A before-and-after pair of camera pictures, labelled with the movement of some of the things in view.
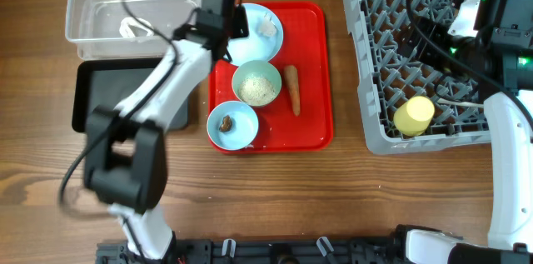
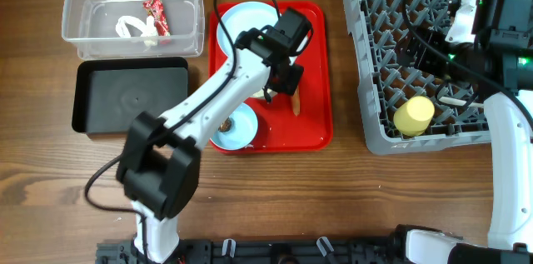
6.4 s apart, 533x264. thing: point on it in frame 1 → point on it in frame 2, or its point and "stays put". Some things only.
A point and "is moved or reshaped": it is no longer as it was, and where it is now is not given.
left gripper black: (241, 15) → (290, 85)
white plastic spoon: (466, 103) stays put
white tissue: (267, 27) is moved or reshaped
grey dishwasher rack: (380, 1) stays put
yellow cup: (413, 117) stays put
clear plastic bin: (98, 23) stays put
